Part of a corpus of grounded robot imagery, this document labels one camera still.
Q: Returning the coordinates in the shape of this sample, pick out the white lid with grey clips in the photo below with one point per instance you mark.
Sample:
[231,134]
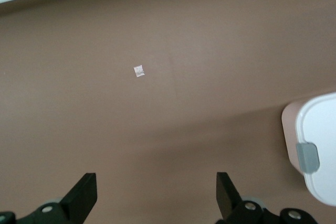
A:
[323,129]

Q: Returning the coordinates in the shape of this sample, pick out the pink plastic storage box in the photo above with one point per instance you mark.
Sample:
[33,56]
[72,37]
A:
[288,129]

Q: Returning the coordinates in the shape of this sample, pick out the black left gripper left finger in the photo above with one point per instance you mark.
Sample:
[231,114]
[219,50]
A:
[76,203]

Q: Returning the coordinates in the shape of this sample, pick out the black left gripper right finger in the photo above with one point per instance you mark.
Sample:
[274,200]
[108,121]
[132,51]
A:
[231,205]

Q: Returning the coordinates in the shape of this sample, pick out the brown table mat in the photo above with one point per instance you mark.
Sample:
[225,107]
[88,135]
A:
[78,103]

